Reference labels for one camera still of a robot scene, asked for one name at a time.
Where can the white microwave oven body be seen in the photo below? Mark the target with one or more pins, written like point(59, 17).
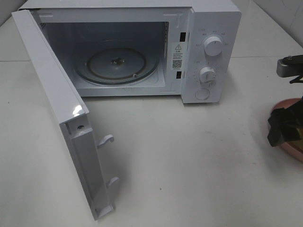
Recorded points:
point(159, 23)

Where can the upper white power knob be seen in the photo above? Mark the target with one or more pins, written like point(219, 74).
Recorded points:
point(213, 45)

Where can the white warning label sticker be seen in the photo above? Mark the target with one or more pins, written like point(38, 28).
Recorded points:
point(178, 50)

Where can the round white door-release button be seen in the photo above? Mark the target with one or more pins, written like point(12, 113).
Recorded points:
point(202, 94)

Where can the white microwave door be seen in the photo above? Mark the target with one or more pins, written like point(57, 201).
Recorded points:
point(71, 114)

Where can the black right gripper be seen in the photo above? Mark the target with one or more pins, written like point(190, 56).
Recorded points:
point(284, 123)

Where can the pink round plate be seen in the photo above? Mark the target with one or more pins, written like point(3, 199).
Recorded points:
point(289, 147)

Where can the glass microwave turntable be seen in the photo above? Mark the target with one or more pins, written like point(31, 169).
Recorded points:
point(115, 62)

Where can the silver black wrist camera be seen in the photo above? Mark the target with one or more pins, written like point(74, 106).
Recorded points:
point(290, 66)

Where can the lower white timer knob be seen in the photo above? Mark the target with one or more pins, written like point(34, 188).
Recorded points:
point(207, 74)

